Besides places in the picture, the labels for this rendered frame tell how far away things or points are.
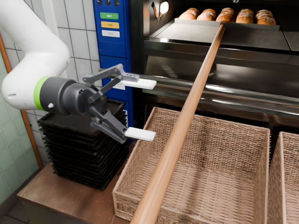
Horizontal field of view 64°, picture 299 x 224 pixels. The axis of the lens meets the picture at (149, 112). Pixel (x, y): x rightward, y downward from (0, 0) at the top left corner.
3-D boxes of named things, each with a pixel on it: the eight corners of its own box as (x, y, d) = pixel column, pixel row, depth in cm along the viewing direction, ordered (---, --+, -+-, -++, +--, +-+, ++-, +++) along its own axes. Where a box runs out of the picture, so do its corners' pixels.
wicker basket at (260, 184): (152, 146, 138) (153, 104, 123) (257, 171, 121) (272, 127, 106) (112, 217, 99) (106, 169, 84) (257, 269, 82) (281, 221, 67)
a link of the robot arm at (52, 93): (42, 120, 59) (32, 87, 54) (70, 98, 68) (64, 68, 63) (62, 125, 57) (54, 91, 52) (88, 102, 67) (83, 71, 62)
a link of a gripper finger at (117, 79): (98, 97, 59) (94, 93, 58) (128, 74, 52) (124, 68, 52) (90, 105, 56) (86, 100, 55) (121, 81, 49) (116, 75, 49)
